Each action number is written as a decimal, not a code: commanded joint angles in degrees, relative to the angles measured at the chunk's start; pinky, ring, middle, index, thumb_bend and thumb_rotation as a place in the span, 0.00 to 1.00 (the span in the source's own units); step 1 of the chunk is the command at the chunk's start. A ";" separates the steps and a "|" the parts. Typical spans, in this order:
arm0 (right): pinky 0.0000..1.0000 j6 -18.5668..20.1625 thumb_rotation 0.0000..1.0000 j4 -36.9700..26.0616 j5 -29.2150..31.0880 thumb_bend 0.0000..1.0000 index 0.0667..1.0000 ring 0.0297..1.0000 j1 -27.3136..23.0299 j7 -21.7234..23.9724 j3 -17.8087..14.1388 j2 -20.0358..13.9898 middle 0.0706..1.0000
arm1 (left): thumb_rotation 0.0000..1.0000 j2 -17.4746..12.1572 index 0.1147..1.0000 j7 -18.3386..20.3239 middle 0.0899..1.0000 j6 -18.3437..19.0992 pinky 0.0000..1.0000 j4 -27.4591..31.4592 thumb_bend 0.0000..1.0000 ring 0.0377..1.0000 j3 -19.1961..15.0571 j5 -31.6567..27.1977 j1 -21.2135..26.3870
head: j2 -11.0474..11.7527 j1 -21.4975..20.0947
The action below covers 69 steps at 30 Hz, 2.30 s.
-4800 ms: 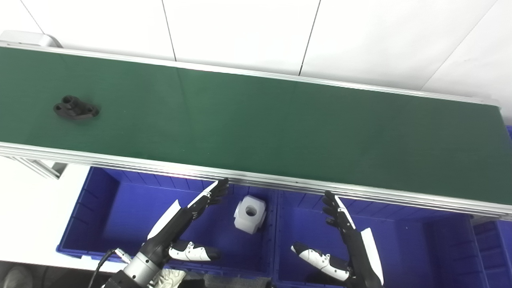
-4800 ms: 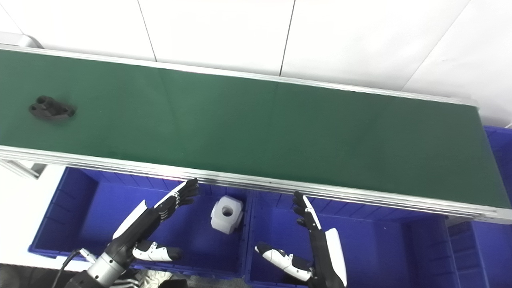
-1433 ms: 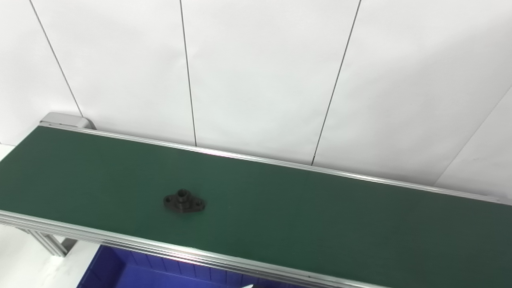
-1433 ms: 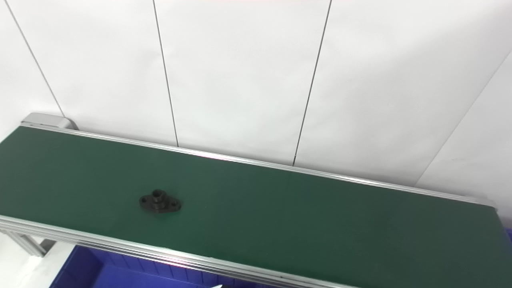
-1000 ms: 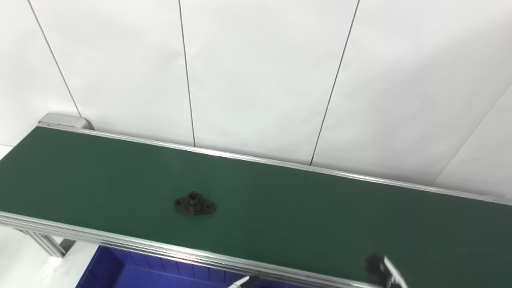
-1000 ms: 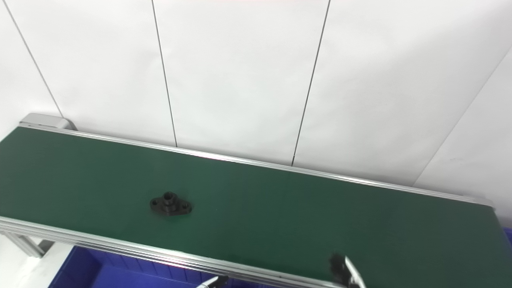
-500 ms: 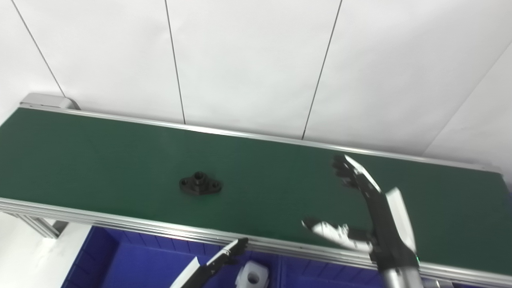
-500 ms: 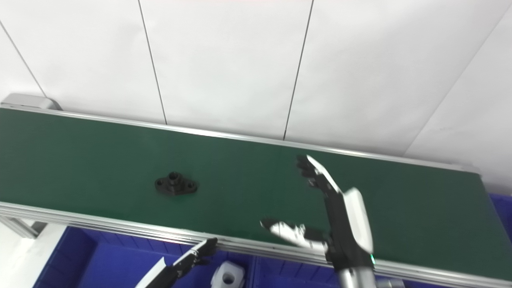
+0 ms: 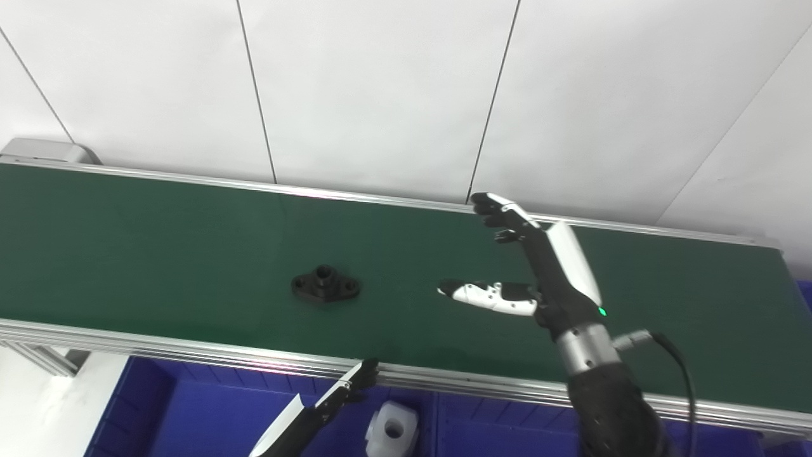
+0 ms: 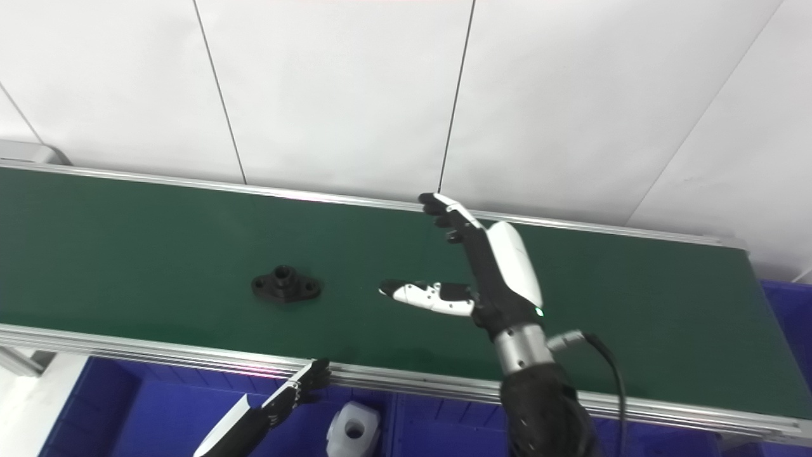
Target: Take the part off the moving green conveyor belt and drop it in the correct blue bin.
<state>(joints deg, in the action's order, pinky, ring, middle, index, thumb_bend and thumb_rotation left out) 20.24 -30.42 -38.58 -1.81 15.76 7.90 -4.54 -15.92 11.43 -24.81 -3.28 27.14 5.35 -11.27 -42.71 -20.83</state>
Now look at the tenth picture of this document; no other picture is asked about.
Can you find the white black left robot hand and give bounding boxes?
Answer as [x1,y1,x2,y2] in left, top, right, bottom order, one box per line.
[193,358,332,457]

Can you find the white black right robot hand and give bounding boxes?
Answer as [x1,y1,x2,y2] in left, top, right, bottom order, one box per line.
[379,193,545,340]

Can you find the black flange part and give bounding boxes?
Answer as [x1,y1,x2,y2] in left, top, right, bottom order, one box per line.
[251,265,322,304]

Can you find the white block part with hole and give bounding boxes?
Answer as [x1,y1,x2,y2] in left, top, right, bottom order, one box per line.
[325,401,382,457]

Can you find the green conveyor belt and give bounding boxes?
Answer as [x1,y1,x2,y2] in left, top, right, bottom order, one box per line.
[0,159,812,446]

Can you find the aluminium conveyor support leg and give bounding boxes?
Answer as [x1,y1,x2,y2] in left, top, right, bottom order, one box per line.
[0,346,56,380]

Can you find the grey conveyor end housing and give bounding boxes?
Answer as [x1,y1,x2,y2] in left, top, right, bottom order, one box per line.
[0,140,68,168]

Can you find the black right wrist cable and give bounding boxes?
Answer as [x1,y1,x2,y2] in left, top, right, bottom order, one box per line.
[547,329,629,457]

